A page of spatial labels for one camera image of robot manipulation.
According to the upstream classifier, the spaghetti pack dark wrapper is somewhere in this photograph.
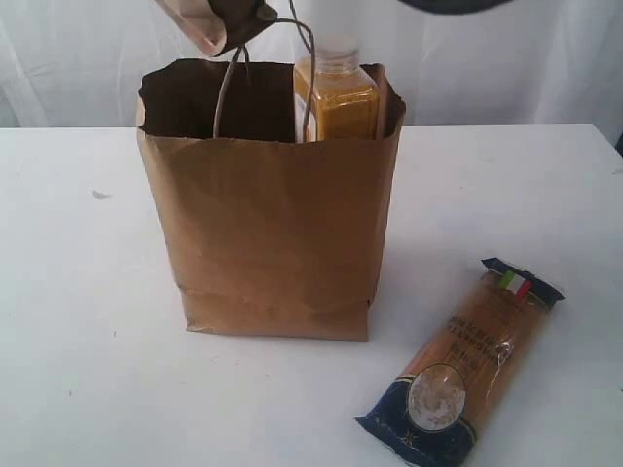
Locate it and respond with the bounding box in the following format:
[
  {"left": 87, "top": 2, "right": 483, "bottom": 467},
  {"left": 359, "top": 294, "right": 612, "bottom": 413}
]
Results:
[{"left": 356, "top": 258, "right": 564, "bottom": 466}]

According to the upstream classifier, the brown paper shopping bag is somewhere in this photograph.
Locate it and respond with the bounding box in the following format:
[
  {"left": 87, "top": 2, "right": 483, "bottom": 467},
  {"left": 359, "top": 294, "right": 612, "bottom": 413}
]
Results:
[{"left": 137, "top": 54, "right": 406, "bottom": 341}]

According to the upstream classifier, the kraft coffee pouch orange label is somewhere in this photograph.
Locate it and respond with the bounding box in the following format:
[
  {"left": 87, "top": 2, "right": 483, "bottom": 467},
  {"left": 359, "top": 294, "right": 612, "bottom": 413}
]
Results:
[{"left": 156, "top": 0, "right": 278, "bottom": 57}]

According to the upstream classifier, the small grey paper scrap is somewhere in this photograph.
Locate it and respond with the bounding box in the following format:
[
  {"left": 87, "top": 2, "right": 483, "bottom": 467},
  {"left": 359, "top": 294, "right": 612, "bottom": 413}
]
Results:
[{"left": 92, "top": 190, "right": 112, "bottom": 200}]

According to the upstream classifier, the orange juice bottle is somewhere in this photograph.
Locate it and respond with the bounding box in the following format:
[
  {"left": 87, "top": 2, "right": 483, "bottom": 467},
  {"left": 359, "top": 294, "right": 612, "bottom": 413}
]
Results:
[{"left": 293, "top": 46, "right": 380, "bottom": 143}]

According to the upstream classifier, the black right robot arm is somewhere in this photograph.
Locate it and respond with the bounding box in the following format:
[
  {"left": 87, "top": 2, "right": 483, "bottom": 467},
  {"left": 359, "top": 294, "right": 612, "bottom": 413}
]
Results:
[{"left": 400, "top": 0, "right": 512, "bottom": 16}]

